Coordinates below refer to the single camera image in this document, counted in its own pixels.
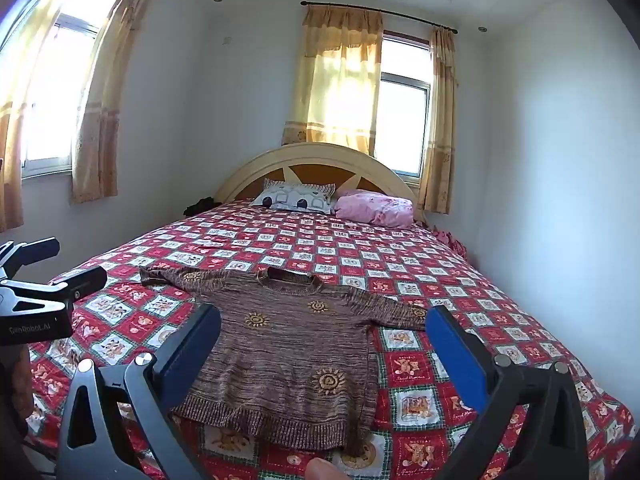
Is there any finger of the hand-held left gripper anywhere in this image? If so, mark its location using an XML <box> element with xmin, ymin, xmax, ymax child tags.
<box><xmin>0</xmin><ymin>266</ymin><xmax>108</xmax><ymax>317</ymax></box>
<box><xmin>0</xmin><ymin>237</ymin><xmax>61</xmax><ymax>281</ymax></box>

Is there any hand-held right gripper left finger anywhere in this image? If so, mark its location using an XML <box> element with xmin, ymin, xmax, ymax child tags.
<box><xmin>55</xmin><ymin>302</ymin><xmax>222</xmax><ymax>480</ymax></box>

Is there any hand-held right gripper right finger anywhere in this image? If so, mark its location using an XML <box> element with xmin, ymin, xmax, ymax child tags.
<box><xmin>425</xmin><ymin>305</ymin><xmax>591</xmax><ymax>480</ymax></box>

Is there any brown knitted sweater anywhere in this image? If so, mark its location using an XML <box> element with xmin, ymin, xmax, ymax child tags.
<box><xmin>139</xmin><ymin>266</ymin><xmax>431</xmax><ymax>453</ymax></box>

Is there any person's right hand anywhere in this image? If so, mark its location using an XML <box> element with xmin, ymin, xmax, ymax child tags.
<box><xmin>305</xmin><ymin>457</ymin><xmax>346</xmax><ymax>480</ymax></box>

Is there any pink cloth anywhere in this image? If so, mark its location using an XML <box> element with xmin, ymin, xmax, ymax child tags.
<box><xmin>432</xmin><ymin>225</ymin><xmax>468</xmax><ymax>261</ymax></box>

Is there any dark cloth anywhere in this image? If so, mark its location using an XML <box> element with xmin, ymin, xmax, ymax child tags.
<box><xmin>183</xmin><ymin>197</ymin><xmax>223</xmax><ymax>217</ymax></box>

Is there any large side window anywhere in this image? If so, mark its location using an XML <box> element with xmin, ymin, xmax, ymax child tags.
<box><xmin>20</xmin><ymin>0</ymin><xmax>126</xmax><ymax>178</ymax></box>

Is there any red checked printed quilt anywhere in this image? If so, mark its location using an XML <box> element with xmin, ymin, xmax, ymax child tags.
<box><xmin>25</xmin><ymin>199</ymin><xmax>638</xmax><ymax>480</ymax></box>

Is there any pink pillow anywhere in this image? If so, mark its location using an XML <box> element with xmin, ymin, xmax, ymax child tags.
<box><xmin>334</xmin><ymin>190</ymin><xmax>415</xmax><ymax>226</ymax></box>

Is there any grey white patterned pillow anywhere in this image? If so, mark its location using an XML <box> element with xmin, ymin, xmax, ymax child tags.
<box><xmin>250</xmin><ymin>178</ymin><xmax>337</xmax><ymax>216</ymax></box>

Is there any cream wooden headboard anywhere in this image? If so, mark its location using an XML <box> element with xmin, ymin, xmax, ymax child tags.
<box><xmin>214</xmin><ymin>142</ymin><xmax>418</xmax><ymax>206</ymax></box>

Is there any window behind headboard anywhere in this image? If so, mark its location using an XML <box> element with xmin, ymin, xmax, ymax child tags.
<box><xmin>372</xmin><ymin>30</ymin><xmax>433</xmax><ymax>178</ymax></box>

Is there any black curtain rod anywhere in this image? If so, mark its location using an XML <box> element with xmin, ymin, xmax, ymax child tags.
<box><xmin>301</xmin><ymin>1</ymin><xmax>458</xmax><ymax>35</ymax></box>

